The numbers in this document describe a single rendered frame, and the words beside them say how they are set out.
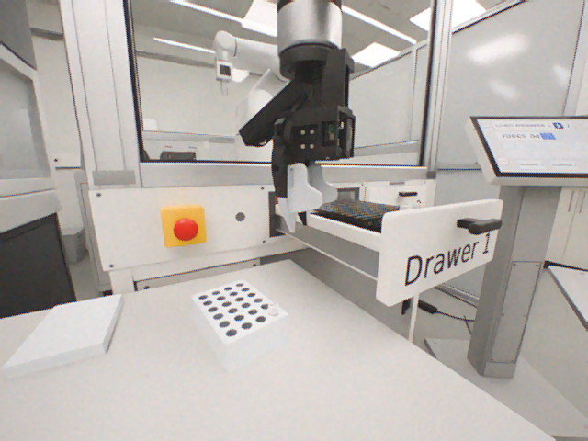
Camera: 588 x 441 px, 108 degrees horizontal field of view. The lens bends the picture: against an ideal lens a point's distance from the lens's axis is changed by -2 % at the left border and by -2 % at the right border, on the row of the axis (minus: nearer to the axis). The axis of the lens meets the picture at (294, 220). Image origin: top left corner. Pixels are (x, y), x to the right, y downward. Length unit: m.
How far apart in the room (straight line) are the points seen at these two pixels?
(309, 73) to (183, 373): 0.37
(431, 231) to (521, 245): 0.97
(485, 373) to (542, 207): 0.79
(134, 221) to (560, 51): 2.19
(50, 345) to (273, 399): 0.27
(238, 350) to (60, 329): 0.24
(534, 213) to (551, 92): 1.00
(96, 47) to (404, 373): 0.62
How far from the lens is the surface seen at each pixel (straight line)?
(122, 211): 0.50
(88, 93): 0.52
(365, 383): 0.29
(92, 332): 0.40
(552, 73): 2.13
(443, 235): 0.36
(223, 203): 0.50
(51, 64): 4.00
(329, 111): 0.27
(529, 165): 1.13
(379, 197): 0.74
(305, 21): 0.31
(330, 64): 0.30
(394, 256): 0.28
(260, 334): 0.29
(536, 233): 1.30
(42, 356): 0.40
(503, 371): 1.57
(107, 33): 0.54
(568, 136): 1.34
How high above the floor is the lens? 0.97
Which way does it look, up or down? 12 degrees down
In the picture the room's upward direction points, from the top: straight up
